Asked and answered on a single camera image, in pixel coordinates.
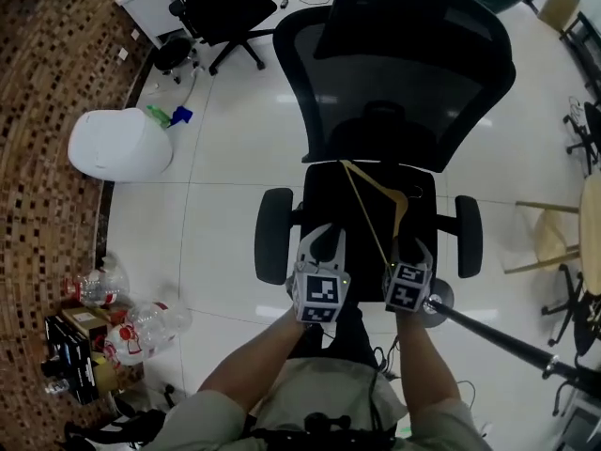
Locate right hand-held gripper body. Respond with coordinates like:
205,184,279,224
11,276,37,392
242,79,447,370
382,262,434,313

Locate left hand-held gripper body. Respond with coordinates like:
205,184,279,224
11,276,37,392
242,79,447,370
285,260,352,323

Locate wooden hanger with metal hook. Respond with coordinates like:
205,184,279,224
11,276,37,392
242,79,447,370
338,159,424,268

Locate person's right forearm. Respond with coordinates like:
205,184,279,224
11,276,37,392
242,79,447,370
393,307,464,409

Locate person's left forearm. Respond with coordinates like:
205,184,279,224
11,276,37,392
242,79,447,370
199,305,307,417

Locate person's black trousers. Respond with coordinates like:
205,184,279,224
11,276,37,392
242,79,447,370
300,301,379,370

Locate person's grey-green shirt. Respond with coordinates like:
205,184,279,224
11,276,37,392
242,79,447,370
154,357,492,451

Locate black metal coat rack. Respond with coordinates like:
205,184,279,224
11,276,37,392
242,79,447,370
420,277,601,394

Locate black chest harness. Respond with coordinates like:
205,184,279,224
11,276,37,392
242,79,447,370
241,411,400,451

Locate clear water bottle red cap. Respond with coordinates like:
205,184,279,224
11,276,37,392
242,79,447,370
102,321,180,367
126,282,193,342
64,251,131,307

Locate round wooden table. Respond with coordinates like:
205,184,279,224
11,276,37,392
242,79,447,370
504,174,601,296

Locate black mesh office chair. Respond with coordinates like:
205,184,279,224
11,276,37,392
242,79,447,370
541,263,601,362
153,0,279,77
562,101,601,178
254,0,517,305
63,382,179,451

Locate green spray bottle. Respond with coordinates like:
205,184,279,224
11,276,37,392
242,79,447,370
146,104,173,129

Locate white beanbag seat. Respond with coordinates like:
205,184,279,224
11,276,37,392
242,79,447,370
68,107,175,185

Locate brown cardboard box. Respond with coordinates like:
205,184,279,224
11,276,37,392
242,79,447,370
59,305,121,397

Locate black round stool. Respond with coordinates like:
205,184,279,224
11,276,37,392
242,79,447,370
153,35,201,86

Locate black printed box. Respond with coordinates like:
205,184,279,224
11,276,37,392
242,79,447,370
44,315,100,406

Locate black metal table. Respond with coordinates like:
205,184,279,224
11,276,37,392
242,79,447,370
561,10,601,96

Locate brown board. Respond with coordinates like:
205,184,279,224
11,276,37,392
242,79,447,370
537,0,582,33

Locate white desk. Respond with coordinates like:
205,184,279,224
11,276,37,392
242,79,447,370
115,0,192,49

